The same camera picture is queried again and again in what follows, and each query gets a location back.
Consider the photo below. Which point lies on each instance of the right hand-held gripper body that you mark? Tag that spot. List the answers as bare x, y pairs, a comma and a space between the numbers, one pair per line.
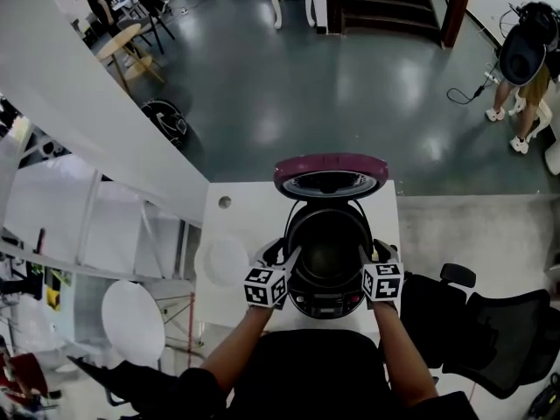
385, 282

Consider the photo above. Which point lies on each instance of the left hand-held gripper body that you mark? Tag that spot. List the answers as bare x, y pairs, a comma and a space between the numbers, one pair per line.
264, 287

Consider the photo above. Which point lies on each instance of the black pot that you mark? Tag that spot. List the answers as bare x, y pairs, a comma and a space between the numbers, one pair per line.
328, 252

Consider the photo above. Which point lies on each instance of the white perforated steamer tray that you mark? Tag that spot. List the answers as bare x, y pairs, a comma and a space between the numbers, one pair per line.
225, 261

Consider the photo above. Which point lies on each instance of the person's right forearm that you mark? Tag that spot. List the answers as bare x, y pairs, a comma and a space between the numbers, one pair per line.
402, 352

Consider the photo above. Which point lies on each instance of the person's left forearm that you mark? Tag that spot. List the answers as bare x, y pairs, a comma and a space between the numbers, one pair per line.
238, 348

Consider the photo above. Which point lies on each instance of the white square table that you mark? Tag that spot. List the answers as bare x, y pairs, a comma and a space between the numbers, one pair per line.
245, 208

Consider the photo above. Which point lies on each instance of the maroon rice cooker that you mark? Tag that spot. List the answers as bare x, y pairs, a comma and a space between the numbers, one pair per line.
330, 164

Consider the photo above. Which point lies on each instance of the person's black shirt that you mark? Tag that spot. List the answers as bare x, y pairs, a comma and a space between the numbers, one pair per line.
315, 374

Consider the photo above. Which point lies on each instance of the black mesh office chair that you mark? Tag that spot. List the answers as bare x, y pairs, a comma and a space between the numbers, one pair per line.
503, 335

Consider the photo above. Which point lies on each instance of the round white side table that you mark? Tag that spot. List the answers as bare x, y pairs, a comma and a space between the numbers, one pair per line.
131, 326

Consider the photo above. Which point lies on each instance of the black round device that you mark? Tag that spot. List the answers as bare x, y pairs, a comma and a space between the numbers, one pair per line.
168, 123

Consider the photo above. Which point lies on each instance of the white cylindrical bin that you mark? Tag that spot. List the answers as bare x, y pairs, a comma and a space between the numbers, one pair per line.
553, 160

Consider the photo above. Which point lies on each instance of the white power strip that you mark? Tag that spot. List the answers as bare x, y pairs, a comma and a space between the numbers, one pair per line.
492, 77

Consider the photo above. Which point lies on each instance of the white ornate stool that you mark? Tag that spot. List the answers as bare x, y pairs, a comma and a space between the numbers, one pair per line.
544, 114

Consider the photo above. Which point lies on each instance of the yellow box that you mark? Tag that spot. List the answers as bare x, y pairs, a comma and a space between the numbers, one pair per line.
52, 298

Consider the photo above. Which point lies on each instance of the white long desk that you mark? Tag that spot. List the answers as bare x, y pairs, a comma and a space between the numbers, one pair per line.
52, 191

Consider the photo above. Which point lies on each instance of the round wooden table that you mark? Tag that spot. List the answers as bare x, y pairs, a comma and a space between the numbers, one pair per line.
118, 42

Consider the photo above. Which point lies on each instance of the white metal frame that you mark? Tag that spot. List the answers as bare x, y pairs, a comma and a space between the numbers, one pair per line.
109, 270

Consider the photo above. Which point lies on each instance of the black metal-frame chair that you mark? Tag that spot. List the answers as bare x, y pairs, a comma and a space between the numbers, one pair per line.
131, 383

